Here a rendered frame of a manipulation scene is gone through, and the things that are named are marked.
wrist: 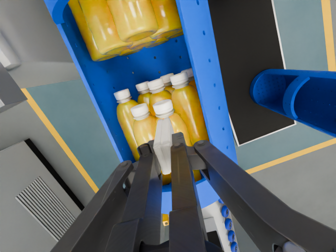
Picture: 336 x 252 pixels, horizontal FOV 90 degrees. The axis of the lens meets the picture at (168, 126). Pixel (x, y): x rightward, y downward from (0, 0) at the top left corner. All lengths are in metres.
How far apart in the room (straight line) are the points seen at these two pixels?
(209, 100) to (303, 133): 1.83
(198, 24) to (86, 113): 1.50
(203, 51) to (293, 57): 1.56
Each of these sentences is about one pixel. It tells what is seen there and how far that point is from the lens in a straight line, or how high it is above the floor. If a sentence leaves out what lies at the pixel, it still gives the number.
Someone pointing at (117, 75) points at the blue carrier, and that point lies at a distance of 0.50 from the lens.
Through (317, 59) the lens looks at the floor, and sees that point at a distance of 1.95.
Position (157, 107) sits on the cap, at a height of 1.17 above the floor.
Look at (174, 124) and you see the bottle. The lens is 0.33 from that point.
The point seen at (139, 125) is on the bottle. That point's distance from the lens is 0.38.
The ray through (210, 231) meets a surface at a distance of 0.81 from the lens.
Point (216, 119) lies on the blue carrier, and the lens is 0.32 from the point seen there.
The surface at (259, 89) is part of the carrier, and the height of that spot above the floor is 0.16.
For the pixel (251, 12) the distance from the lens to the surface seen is 1.50.
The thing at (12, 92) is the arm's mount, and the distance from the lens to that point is 0.61.
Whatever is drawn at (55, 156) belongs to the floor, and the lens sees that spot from 2.04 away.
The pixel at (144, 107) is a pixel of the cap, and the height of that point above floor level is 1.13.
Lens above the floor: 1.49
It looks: 70 degrees down
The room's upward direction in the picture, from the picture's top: 177 degrees clockwise
